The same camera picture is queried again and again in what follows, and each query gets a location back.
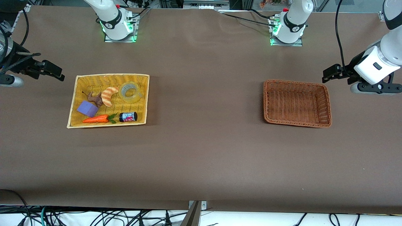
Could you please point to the clear yellowish tape roll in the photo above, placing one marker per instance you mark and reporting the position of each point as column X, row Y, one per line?
column 123, row 95

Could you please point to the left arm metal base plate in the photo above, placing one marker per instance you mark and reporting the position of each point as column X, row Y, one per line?
column 300, row 42

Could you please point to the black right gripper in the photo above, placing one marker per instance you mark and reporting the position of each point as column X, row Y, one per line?
column 22, row 64

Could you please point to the yellow wicker basket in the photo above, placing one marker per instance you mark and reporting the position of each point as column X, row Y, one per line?
column 135, row 103

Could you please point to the toy croissant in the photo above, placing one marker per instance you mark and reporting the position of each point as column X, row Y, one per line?
column 108, row 95

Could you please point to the brown wicker basket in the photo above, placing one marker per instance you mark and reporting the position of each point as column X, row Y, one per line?
column 296, row 103

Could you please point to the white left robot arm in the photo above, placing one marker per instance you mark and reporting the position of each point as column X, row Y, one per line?
column 293, row 22

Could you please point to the small black can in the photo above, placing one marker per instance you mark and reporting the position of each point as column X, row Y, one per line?
column 128, row 117

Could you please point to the grey metal bar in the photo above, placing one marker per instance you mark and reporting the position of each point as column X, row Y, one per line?
column 191, row 216

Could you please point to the brown root toy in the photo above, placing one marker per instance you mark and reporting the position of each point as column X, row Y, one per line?
column 94, row 98

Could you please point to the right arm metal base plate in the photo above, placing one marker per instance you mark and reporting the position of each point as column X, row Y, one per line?
column 134, row 33

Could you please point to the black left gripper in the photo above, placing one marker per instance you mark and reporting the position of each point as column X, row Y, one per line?
column 346, row 74

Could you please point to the silver metal bracket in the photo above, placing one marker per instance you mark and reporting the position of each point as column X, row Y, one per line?
column 204, row 205

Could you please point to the orange toy carrot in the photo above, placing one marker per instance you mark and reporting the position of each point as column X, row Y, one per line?
column 95, row 119

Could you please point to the purple foam cube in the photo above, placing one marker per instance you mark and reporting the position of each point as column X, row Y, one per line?
column 87, row 109

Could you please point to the grey metal box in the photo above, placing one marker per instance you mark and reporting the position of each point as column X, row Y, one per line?
column 205, row 3

